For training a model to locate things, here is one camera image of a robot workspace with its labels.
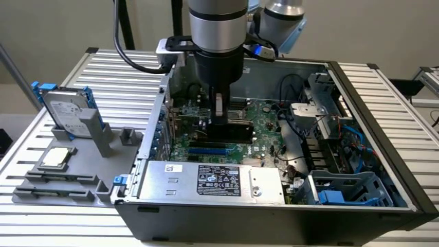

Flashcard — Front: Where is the blue SATA wire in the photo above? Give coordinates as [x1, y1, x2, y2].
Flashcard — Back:
[338, 122, 374, 167]

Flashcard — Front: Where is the green RAM stick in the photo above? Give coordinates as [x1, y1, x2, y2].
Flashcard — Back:
[15, 188, 87, 197]

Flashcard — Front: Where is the grey parts rack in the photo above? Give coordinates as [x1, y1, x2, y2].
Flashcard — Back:
[13, 108, 146, 207]

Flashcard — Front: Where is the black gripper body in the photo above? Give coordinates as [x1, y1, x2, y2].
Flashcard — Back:
[194, 49, 246, 90]

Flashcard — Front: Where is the hard drive in blue bracket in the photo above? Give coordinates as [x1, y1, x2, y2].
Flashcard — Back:
[33, 81, 105, 132]

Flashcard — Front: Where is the silver power supply unit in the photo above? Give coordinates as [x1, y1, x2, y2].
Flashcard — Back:
[138, 160, 288, 205]

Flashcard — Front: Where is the black open PC case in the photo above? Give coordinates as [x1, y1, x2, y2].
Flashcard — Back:
[113, 57, 439, 242]

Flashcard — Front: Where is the silver hard disk drive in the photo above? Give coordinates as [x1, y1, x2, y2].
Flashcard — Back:
[43, 88, 93, 136]

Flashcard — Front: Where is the grey tripod leg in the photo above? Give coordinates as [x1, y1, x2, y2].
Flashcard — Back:
[0, 43, 39, 112]

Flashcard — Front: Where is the thin black stand pole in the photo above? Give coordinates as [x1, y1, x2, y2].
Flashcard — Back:
[171, 0, 185, 37]

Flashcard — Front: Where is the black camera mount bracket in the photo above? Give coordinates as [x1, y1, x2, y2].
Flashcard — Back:
[166, 34, 198, 53]

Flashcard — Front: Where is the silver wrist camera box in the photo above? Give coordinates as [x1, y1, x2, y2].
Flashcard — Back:
[155, 38, 189, 66]

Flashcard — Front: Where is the graphics card with black heatsink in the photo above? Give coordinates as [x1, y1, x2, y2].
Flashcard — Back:
[170, 104, 256, 145]

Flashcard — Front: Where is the blue expansion slot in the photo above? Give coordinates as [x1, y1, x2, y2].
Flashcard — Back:
[189, 147, 230, 157]

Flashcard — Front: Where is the black expansion slot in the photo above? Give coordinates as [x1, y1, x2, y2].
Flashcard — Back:
[190, 139, 229, 149]

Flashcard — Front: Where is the thick black camera cable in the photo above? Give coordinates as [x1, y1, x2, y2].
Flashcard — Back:
[114, 0, 174, 75]

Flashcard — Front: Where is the metal drive cage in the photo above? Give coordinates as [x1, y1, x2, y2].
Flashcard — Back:
[290, 73, 356, 141]

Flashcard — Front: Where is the blue disk bay clip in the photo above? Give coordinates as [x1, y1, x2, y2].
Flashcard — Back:
[317, 190, 348, 206]

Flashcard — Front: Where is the silver CPU chip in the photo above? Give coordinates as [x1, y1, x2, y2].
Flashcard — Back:
[41, 147, 77, 167]

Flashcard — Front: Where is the black looped wire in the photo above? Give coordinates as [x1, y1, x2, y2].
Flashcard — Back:
[280, 74, 308, 104]

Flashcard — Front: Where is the silver chipset heatsink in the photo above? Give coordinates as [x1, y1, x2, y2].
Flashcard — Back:
[242, 157, 266, 168]

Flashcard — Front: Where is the green motherboard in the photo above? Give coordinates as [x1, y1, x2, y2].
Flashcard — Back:
[170, 99, 310, 182]

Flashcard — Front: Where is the silver USB plug blue light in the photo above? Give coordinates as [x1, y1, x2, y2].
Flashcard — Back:
[253, 45, 278, 63]

